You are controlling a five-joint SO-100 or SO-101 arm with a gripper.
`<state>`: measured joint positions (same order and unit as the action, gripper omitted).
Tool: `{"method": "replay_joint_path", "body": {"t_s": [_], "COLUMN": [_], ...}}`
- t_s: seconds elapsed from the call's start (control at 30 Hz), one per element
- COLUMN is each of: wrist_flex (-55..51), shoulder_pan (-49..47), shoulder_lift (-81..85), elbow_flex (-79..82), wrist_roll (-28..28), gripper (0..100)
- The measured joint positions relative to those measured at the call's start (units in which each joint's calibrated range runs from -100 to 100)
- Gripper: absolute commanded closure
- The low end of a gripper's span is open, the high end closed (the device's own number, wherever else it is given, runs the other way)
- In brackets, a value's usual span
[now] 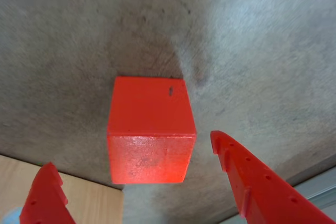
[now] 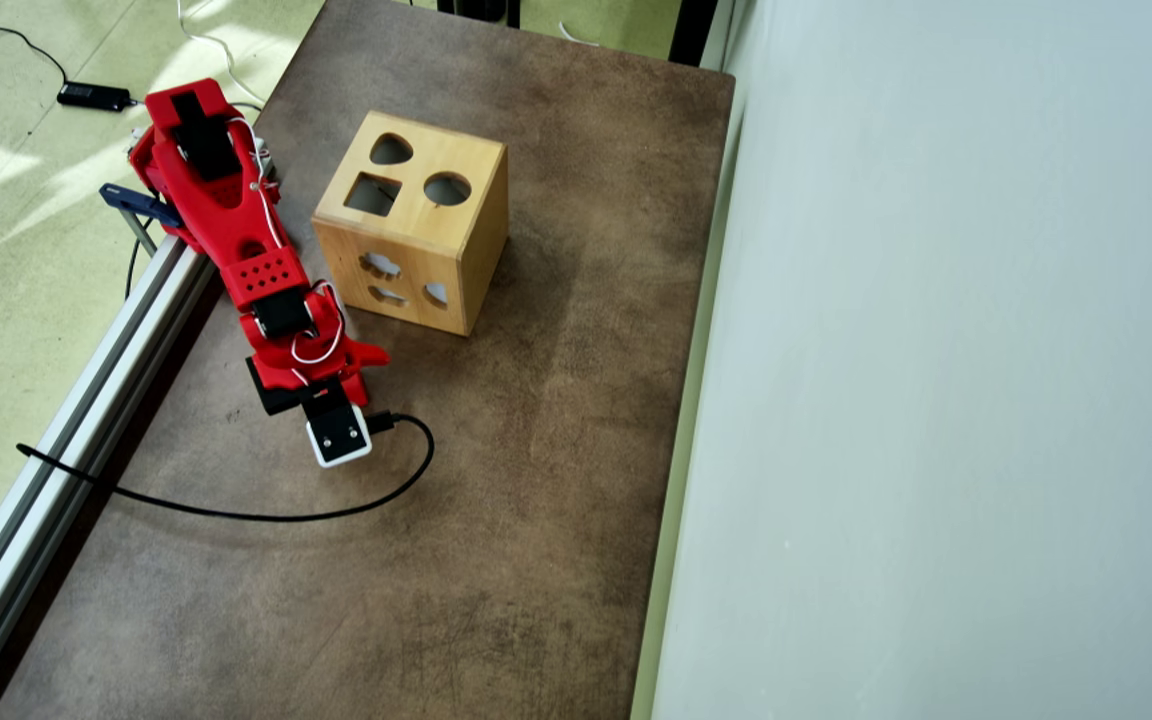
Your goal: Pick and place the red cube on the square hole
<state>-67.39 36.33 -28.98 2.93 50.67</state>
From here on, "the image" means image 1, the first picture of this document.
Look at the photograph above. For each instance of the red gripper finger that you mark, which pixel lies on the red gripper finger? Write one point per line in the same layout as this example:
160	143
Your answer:
44	197
262	195

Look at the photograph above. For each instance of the red cube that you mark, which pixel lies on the red cube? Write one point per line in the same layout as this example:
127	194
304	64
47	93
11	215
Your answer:
149	129

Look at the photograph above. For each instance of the wooden shape sorter box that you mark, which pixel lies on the wooden shape sorter box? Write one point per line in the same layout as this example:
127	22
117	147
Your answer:
92	200

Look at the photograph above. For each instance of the aluminium profile rail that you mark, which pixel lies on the aluminium profile rail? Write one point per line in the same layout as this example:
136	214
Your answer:
320	190

